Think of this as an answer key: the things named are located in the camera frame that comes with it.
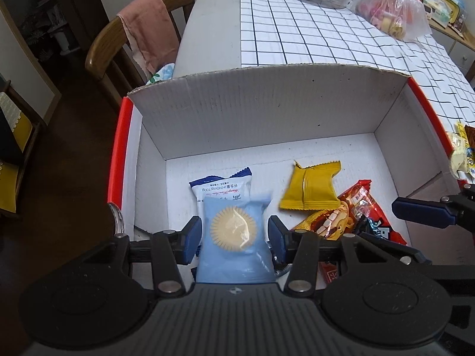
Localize white black grid tablecloth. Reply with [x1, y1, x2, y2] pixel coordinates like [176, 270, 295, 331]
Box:
[240, 0, 474, 132]

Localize yellow minion snack packet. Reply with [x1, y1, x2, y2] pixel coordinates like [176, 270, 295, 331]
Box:
[455, 120, 475, 178]

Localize pink snacks plastic bag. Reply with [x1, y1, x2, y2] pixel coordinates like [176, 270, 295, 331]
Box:
[349, 0, 432, 42]

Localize white blue snack packet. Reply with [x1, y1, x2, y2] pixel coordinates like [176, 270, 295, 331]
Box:
[189, 167, 252, 216]

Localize red cardboard box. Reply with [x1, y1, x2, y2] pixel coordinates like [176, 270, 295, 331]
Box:
[107, 64, 460, 240]

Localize copper foil snack bag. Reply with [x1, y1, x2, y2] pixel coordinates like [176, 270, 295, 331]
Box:
[465, 125, 475, 150]

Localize cream pastry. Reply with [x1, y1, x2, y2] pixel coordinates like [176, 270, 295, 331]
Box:
[448, 133, 472, 182]

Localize pink towel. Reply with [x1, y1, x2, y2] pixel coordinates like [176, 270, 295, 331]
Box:
[117, 0, 180, 78]

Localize orange brown snack packet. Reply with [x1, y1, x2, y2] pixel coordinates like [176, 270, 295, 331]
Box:
[293, 201, 355, 240]

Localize yellow square snack packet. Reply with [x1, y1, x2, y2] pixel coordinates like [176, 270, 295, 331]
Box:
[279, 161, 341, 211]

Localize red snack packet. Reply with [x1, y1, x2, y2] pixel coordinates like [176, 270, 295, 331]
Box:
[319, 179, 409, 285]

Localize black purple snack packet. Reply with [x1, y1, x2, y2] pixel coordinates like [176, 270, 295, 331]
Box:
[354, 215, 390, 239]

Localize grey drawer cabinet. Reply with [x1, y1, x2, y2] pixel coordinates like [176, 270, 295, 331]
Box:
[429, 19, 474, 83]

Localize wooden chair with towel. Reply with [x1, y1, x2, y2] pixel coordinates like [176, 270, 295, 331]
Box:
[85, 0, 195, 104]

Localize light blue cookie packet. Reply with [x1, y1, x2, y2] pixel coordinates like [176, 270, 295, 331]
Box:
[196, 193, 276, 285]

